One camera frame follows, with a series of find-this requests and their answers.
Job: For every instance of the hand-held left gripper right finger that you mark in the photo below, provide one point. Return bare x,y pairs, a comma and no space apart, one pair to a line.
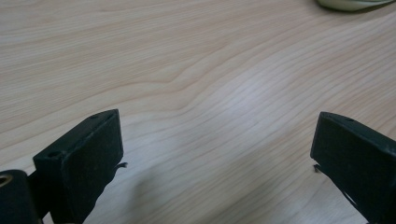
358,149

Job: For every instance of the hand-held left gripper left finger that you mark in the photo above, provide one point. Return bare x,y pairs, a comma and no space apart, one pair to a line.
84,158

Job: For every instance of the pale green cloth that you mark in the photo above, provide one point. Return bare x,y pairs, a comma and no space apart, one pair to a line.
348,4

